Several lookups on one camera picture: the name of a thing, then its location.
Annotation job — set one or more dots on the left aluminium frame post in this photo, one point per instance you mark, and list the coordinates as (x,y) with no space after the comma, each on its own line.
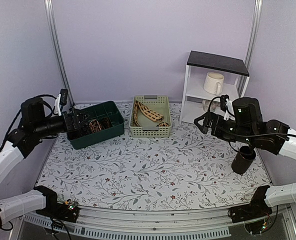
(56,44)

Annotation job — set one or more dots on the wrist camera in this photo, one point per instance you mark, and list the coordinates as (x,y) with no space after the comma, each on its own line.
(60,102)
(226,107)

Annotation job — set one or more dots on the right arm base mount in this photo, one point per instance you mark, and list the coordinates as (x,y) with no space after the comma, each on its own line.
(254,209)

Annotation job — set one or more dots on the dark brown cylinder cup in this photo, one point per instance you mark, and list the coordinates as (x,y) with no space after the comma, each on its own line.
(243,160)

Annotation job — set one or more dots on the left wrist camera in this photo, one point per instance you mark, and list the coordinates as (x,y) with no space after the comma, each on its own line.
(60,102)

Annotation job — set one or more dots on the aluminium front rail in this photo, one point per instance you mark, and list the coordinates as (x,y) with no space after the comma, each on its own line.
(112,224)

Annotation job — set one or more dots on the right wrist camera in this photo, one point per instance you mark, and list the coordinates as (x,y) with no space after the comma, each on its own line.
(226,107)

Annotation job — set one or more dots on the dark green divided organizer box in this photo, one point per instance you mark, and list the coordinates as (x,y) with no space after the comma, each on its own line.
(99,111)

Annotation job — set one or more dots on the dark red patterned tie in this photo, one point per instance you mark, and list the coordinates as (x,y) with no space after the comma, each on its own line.
(73,135)

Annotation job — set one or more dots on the floral white table mat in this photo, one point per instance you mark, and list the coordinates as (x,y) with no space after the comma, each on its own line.
(185,171)

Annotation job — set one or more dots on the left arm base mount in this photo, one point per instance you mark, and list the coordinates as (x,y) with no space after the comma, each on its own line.
(67,211)

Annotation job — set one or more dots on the patterned glass cup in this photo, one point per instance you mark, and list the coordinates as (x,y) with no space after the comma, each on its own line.
(207,104)

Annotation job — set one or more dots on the dark brown rolled tie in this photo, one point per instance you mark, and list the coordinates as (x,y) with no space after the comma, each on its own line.
(105,123)

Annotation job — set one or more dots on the right aluminium frame post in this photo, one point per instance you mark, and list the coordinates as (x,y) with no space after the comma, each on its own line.
(253,32)

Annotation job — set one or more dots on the cream ceramic mug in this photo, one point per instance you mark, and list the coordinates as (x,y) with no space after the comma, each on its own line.
(213,83)

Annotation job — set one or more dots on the white shelf with black top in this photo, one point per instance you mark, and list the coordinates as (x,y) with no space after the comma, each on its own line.
(194,92)

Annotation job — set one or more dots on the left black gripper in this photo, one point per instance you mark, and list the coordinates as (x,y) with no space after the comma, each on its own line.
(76,124)

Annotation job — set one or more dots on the beige plastic slotted basket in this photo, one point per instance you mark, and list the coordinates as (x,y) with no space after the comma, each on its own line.
(148,128)

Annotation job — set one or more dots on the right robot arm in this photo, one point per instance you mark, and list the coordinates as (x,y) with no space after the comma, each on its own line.
(242,122)

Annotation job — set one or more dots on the tan patterned rolled tie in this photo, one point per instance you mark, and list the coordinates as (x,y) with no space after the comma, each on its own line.
(95,126)

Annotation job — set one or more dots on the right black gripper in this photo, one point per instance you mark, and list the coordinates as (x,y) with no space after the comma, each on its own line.
(216,128)

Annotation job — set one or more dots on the tan black patterned tie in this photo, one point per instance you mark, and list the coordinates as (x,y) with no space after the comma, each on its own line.
(148,113)

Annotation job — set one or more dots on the aluminium frame post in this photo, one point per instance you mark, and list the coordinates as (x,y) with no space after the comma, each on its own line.
(56,44)
(253,32)

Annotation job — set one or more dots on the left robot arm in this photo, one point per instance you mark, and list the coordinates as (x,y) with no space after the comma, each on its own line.
(20,142)

